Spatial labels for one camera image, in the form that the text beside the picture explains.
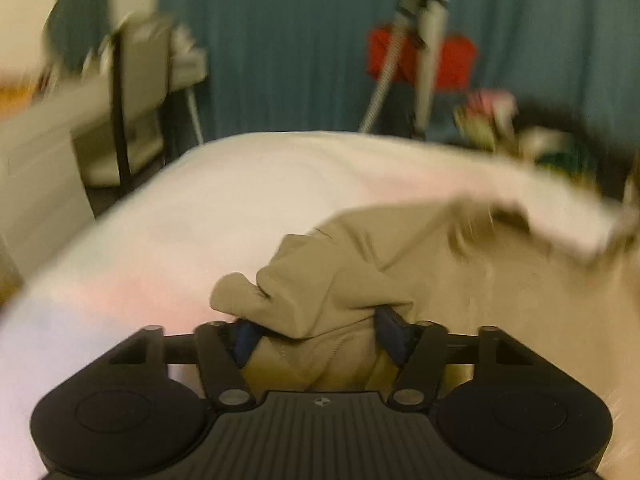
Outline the tan khaki jacket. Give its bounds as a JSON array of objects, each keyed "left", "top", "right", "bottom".
[{"left": 210, "top": 201, "right": 639, "bottom": 479}]

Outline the pile of mixed clothes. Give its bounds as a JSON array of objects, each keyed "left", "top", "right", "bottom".
[{"left": 452, "top": 90, "right": 639, "bottom": 204}]

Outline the pastel bed duvet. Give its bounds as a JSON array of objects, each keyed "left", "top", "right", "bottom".
[{"left": 1, "top": 132, "right": 620, "bottom": 479}]

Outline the grey black chair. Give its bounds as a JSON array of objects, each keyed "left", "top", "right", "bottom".
[{"left": 77, "top": 13, "right": 172, "bottom": 196}]

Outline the white vanity desk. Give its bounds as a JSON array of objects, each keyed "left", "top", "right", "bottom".
[{"left": 0, "top": 49, "right": 208, "bottom": 281}]

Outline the garment steamer stand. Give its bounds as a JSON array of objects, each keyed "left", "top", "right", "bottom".
[{"left": 359, "top": 0, "right": 448, "bottom": 138}]

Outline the red cloth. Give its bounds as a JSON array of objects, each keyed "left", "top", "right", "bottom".
[{"left": 367, "top": 25, "right": 477, "bottom": 92}]

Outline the teal curtain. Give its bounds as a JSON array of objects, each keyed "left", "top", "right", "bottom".
[{"left": 158, "top": 0, "right": 639, "bottom": 148}]

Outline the wavy teal framed mirror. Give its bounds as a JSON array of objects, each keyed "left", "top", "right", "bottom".
[{"left": 43, "top": 0, "right": 112, "bottom": 74}]

